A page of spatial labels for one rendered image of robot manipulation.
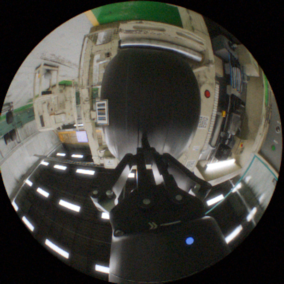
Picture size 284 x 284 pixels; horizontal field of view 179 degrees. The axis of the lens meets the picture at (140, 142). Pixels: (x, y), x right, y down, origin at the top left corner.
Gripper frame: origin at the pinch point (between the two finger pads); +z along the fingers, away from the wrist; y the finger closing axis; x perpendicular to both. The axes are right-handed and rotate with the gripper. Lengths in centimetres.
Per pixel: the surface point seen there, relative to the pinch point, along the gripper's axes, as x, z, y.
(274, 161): -1, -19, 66
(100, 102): 10.4, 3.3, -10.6
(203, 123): 4.9, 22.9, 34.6
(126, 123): 5.2, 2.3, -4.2
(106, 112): 8.0, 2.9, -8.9
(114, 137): 1.7, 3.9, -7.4
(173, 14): 131, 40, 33
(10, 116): 78, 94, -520
